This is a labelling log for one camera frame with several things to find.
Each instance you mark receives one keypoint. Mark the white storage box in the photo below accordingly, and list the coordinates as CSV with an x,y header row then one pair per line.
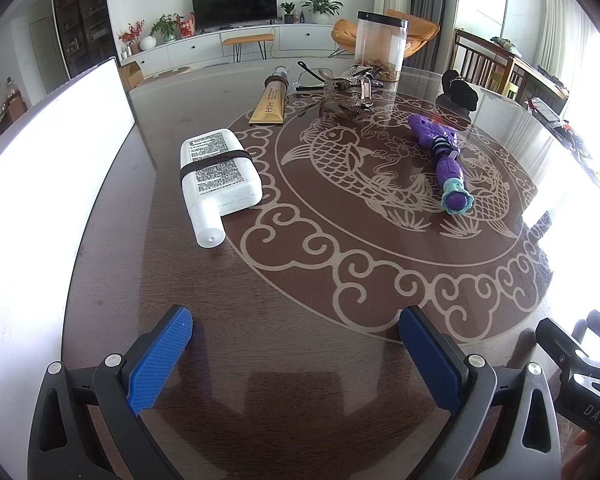
x,y
53,162

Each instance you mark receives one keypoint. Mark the flat screen television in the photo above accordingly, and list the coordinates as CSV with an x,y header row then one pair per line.
x,y
218,13

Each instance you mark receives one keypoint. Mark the person's right hand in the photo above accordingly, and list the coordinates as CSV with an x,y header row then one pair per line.
x,y
575,468

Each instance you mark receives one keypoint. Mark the clear jar black lid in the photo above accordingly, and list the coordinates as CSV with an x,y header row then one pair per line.
x,y
387,61

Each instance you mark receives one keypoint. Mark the orange lounge chair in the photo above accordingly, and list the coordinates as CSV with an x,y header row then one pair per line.
x,y
419,33

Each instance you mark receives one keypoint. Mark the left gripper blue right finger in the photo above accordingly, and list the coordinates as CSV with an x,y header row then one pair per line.
x,y
524,442

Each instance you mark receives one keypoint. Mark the green potted plant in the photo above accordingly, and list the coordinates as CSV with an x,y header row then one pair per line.
x,y
322,10

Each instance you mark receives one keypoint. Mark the wooden bench stool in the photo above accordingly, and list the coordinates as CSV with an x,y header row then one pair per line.
x,y
237,43

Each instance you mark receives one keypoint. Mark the black display cabinet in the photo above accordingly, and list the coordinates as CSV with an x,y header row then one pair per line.
x,y
84,33

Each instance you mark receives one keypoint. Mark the wooden railing bench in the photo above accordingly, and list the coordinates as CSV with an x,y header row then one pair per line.
x,y
487,65

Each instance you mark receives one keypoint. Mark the cardboard box on floor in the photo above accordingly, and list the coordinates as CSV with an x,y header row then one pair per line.
x,y
131,76

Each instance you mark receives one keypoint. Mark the white tv console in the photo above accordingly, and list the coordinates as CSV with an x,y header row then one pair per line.
x,y
291,41

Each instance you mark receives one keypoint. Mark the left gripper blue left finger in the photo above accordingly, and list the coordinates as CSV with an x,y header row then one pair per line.
x,y
64,443

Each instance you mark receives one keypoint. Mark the white lotion tube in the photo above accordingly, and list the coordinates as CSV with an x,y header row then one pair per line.
x,y
218,177

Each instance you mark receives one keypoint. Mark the red flowers in vase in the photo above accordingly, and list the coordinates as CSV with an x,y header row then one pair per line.
x,y
130,37

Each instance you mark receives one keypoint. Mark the grey curtain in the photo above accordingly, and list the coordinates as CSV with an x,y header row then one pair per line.
x,y
435,55

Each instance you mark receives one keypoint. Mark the black fuzzy sock bundle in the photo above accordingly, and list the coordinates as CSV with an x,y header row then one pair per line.
x,y
459,91

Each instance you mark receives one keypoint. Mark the gold cream tube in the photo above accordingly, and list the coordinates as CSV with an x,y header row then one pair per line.
x,y
271,107

